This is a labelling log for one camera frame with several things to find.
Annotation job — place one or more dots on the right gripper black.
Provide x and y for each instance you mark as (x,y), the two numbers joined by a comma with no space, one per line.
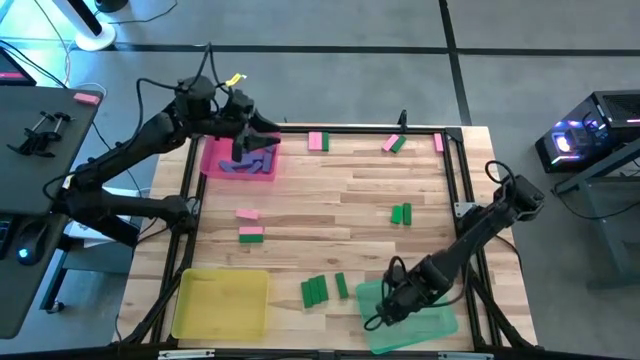
(402,300)

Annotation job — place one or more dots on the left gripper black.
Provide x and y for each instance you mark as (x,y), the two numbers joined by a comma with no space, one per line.
(237,117)

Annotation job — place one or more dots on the green translucent plastic bin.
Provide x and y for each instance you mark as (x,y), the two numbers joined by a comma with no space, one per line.
(430,330)

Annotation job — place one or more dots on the pink wooden block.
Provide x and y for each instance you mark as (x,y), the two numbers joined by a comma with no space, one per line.
(438,142)
(87,98)
(389,143)
(251,230)
(315,141)
(247,214)

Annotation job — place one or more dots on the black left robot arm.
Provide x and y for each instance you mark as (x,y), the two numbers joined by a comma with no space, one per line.
(130,145)

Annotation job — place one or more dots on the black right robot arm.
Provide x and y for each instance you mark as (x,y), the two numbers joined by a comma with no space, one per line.
(475,240)

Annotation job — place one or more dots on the pink translucent plastic bin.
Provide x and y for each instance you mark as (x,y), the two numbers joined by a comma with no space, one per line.
(212,165)

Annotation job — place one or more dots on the small yellow block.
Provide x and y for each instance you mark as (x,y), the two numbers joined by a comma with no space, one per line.
(234,79)

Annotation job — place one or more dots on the black table edge clamp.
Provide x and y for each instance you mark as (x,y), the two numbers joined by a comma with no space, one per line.
(402,119)

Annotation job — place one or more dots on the yellow translucent plastic bin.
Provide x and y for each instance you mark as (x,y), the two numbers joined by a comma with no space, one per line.
(220,305)

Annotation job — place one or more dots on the white tower fan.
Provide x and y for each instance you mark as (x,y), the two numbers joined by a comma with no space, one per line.
(97,37)

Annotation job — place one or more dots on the white printed booklet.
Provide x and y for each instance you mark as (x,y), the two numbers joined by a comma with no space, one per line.
(82,231)

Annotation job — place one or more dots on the black round base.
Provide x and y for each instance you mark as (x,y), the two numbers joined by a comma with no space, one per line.
(111,5)

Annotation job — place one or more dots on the black bar clamp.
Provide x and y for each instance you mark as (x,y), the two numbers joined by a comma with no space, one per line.
(49,136)
(35,142)

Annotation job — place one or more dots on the black desk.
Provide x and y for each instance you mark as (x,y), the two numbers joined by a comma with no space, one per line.
(30,175)

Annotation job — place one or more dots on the grey metal stand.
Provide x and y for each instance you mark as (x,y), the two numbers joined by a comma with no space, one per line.
(595,167)

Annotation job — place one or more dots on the black computer mouse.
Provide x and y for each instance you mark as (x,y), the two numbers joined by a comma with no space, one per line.
(30,245)

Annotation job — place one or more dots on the computer monitor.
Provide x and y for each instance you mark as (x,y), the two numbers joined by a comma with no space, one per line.
(12,70)

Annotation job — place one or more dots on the black lit computer tower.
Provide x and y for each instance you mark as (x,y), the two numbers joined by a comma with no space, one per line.
(615,112)

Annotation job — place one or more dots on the black aluminium table frame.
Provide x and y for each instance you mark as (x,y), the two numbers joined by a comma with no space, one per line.
(360,130)

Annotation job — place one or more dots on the silver metal bracket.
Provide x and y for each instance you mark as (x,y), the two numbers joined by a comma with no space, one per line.
(462,207)

